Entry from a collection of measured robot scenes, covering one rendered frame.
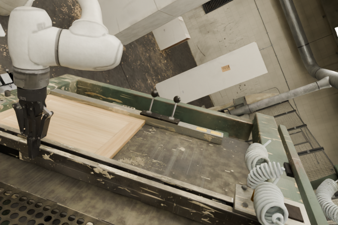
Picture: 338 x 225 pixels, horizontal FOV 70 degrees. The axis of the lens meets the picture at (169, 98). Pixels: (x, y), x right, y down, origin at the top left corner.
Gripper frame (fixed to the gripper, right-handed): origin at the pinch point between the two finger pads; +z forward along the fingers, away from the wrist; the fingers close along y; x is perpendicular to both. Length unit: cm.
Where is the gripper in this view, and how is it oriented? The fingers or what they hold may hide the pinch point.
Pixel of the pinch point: (33, 146)
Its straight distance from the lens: 88.3
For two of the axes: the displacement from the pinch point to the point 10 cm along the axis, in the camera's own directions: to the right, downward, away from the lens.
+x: 2.7, -2.8, 9.2
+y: 9.5, 2.4, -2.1
